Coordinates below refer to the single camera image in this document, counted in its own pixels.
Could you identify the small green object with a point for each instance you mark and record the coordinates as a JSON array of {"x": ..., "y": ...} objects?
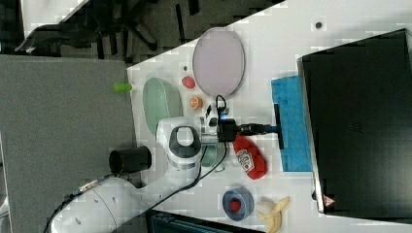
[{"x": 122, "y": 87}]

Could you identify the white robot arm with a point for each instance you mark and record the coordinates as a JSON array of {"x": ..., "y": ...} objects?
[{"x": 106, "y": 204}]

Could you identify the blue plastic cup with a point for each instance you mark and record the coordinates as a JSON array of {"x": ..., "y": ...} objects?
[{"x": 246, "y": 200}]

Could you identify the toy strawberry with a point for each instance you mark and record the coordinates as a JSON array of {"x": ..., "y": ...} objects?
[{"x": 188, "y": 82}]

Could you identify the toy peeled banana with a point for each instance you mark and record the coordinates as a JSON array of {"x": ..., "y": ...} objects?
[{"x": 271, "y": 213}]

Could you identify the black and steel toaster oven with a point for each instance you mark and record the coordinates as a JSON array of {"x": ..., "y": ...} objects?
[{"x": 346, "y": 118}]

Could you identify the lavender round plate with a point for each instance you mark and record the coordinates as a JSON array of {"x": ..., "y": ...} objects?
[{"x": 218, "y": 62}]

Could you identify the green perforated colander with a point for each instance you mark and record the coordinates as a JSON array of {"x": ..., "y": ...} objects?
[{"x": 161, "y": 100}]

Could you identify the small red toy in cup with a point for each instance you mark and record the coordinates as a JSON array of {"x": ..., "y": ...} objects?
[{"x": 235, "y": 205}]

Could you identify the black utensil holder pot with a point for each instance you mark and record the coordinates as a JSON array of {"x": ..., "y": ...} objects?
[{"x": 130, "y": 160}]

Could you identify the black office chair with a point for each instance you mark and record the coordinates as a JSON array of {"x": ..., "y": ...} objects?
[{"x": 77, "y": 23}]

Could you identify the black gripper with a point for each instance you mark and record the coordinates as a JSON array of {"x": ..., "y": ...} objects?
[{"x": 228, "y": 129}]

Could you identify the green plastic cup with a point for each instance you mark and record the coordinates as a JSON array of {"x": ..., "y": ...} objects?
[{"x": 212, "y": 157}]

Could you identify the toy orange half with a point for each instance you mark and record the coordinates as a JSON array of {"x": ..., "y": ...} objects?
[{"x": 196, "y": 102}]

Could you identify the red ketchup bottle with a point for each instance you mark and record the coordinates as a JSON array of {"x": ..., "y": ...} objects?
[{"x": 249, "y": 157}]

